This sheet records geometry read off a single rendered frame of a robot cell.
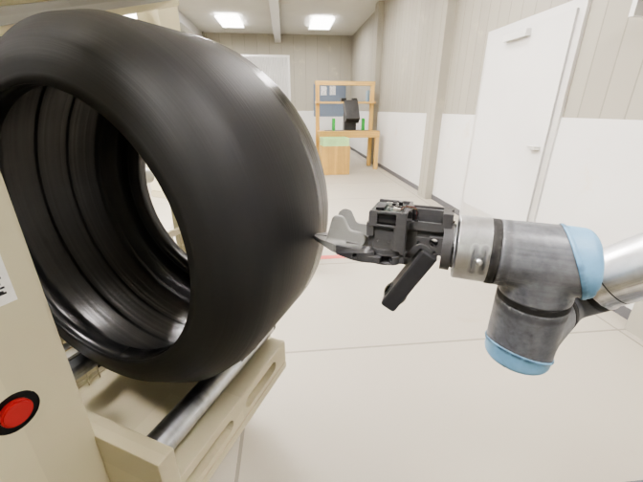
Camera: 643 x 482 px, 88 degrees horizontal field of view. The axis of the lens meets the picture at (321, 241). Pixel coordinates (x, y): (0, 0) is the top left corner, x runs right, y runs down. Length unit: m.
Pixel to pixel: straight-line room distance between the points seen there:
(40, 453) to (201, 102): 0.46
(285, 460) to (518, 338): 1.30
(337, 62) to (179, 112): 12.54
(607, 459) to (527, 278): 1.62
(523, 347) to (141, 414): 0.70
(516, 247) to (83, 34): 0.57
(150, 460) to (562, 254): 0.57
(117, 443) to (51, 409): 0.10
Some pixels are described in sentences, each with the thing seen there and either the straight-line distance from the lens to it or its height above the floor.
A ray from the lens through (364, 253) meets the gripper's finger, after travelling 0.48.
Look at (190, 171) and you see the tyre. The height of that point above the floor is 1.30.
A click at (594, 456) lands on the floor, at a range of 2.04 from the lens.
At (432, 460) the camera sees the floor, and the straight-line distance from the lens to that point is 1.73.
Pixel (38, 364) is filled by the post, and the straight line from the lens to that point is 0.52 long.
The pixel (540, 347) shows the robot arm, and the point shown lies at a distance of 0.55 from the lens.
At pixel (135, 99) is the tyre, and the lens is 0.44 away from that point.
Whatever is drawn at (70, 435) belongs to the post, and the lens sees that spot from 0.59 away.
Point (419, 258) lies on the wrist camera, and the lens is 0.49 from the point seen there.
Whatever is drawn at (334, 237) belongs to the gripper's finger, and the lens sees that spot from 0.52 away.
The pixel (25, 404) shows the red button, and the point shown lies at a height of 1.07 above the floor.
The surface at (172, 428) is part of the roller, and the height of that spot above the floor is 0.92.
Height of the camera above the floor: 1.37
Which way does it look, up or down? 22 degrees down
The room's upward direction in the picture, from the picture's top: straight up
